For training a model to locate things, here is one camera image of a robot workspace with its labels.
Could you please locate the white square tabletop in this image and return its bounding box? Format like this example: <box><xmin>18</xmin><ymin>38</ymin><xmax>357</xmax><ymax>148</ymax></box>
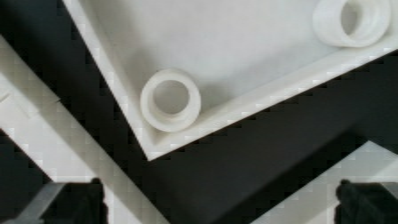
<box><xmin>62</xmin><ymin>0</ymin><xmax>398</xmax><ymax>159</ymax></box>

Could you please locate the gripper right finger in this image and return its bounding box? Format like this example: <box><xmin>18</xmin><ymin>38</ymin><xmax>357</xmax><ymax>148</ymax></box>
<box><xmin>334</xmin><ymin>179</ymin><xmax>398</xmax><ymax>224</ymax></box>

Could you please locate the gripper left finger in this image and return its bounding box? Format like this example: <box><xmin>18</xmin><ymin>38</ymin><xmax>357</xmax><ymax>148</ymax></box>
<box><xmin>11</xmin><ymin>178</ymin><xmax>109</xmax><ymax>224</ymax></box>

